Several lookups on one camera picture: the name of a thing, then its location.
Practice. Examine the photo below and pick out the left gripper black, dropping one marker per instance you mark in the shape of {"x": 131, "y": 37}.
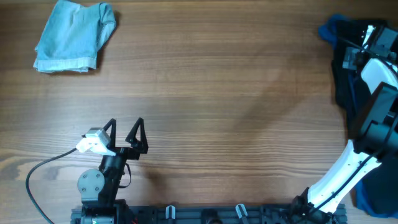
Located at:
{"x": 126, "y": 150}

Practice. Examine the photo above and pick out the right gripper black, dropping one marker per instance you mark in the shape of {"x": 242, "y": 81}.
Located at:
{"x": 351, "y": 58}

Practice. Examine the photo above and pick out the black garment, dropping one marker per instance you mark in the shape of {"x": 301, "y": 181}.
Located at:
{"x": 350, "y": 92}

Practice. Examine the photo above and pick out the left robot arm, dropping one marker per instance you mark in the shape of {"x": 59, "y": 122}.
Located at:
{"x": 99, "y": 187}

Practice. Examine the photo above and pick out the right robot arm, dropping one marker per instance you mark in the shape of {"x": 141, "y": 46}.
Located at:
{"x": 371, "y": 148}

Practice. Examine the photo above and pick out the bright blue garment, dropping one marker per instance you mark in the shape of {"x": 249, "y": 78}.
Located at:
{"x": 328, "y": 31}

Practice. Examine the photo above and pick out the light blue folded cloth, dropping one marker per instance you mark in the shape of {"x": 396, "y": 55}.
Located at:
{"x": 73, "y": 36}

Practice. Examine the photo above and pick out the navy blue garment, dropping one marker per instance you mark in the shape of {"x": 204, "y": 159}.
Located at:
{"x": 376, "y": 195}

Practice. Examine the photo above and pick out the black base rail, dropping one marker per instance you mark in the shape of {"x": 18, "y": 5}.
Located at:
{"x": 266, "y": 214}

